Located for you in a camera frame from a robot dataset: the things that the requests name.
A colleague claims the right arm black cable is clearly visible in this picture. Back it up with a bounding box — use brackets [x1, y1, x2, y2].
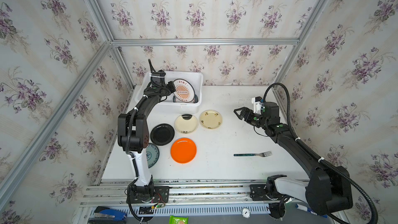
[263, 82, 378, 224]

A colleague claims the white plate green red rim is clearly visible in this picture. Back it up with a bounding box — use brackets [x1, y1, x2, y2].
[173, 95, 199, 104]

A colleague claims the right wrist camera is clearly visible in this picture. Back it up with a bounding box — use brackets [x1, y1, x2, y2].
[251, 96, 264, 114]

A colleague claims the white plastic bin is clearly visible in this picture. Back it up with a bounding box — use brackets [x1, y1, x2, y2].
[135, 71, 204, 114]

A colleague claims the blue stapler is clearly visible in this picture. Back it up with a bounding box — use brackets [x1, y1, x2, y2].
[91, 206, 126, 224]

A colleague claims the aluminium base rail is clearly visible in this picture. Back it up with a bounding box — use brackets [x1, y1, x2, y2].
[79, 178, 338, 217]

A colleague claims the teal patterned plate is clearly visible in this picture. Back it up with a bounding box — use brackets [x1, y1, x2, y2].
[146, 143, 160, 168]

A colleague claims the fork with green handle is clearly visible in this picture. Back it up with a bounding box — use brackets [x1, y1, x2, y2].
[233, 151, 272, 157]

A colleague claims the orange plate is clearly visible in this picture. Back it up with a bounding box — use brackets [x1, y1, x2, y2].
[171, 138, 197, 164]

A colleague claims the green snack packet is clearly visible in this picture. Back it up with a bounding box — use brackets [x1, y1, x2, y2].
[169, 215, 189, 224]

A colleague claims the cream plate with small motifs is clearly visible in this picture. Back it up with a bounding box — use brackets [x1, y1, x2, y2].
[199, 110, 223, 129]

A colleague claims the small round gauge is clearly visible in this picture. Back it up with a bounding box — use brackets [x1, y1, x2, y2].
[241, 207, 251, 218]

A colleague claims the cream plate with black patch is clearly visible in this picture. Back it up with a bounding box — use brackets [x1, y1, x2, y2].
[174, 114, 199, 134]

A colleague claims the blue white marker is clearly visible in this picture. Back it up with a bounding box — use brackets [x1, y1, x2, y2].
[295, 204, 328, 218]

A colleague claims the white plate with sunburst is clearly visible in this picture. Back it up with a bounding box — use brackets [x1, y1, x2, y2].
[173, 79, 195, 103]

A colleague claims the black round plate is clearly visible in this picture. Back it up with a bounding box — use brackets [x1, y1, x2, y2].
[150, 123, 175, 146]

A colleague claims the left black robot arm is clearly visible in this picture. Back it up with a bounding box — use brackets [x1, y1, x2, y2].
[117, 78, 176, 204]

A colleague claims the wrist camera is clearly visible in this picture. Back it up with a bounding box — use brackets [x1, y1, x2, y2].
[251, 96, 264, 114]
[150, 70, 166, 84]

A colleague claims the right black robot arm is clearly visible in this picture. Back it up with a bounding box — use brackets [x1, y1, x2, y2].
[234, 102, 353, 215]

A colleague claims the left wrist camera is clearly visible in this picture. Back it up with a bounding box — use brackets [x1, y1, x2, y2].
[150, 70, 166, 84]

